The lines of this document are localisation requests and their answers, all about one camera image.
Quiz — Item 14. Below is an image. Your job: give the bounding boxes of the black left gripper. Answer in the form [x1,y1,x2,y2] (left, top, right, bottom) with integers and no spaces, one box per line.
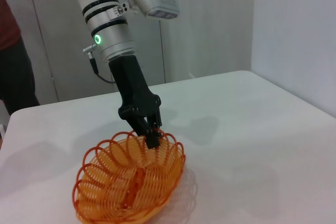
[107,55,162,149]

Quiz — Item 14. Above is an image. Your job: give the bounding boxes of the orange plastic wire basket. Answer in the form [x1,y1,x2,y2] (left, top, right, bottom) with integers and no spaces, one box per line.
[72,128,186,222]

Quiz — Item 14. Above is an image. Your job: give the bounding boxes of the person in red shirt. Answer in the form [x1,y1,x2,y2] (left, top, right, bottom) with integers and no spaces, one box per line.
[0,0,40,116]

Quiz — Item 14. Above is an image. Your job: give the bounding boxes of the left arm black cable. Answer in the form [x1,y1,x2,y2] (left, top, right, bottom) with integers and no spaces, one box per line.
[89,56,118,84]

